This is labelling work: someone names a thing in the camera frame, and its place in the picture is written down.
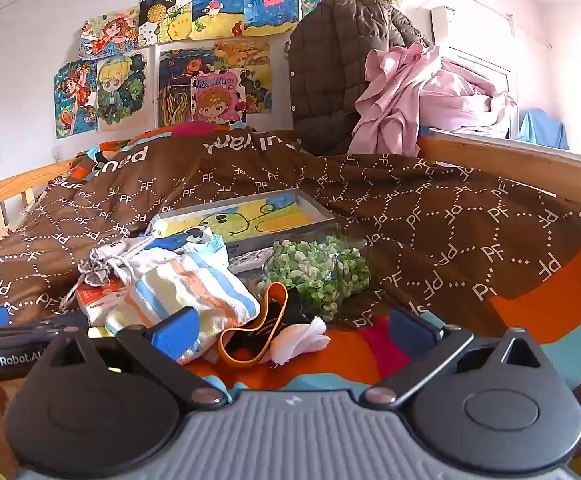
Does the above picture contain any colourful wall drawings group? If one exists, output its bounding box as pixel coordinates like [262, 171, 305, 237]
[53, 0, 402, 141]

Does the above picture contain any grey drawstring pouch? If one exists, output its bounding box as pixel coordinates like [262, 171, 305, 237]
[79, 240, 144, 286]

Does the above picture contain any glass jar of green paper stars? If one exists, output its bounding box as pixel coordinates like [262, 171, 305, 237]
[259, 232, 373, 323]

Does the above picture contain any grey cartoon-print box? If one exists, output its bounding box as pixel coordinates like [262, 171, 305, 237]
[145, 189, 337, 261]

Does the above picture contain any grey patterned packet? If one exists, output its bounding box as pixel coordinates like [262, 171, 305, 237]
[227, 247, 274, 275]

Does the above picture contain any brown quilted jacket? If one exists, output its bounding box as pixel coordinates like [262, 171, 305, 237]
[288, 0, 433, 157]

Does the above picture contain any blue cloth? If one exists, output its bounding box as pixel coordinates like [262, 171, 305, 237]
[517, 107, 571, 151]

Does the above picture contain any white tissue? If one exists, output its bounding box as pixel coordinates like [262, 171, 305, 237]
[269, 316, 332, 367]

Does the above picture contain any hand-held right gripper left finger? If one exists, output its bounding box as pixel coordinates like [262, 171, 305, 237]
[45, 306, 228, 408]

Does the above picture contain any red and white medicine box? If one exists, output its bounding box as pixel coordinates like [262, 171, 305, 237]
[75, 280, 131, 328]

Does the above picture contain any pastel striped towel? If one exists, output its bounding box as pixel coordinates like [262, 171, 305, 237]
[105, 249, 262, 366]

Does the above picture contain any pale pink bedding pile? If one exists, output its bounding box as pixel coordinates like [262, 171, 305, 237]
[420, 57, 518, 138]

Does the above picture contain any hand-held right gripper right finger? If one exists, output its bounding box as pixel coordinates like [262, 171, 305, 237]
[360, 307, 546, 408]

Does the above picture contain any pink garment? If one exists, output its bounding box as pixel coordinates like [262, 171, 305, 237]
[349, 42, 443, 157]

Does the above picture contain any white air conditioner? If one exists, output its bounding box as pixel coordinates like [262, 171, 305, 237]
[430, 4, 463, 47]

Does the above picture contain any brown printed duvet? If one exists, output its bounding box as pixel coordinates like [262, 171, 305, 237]
[0, 122, 581, 466]

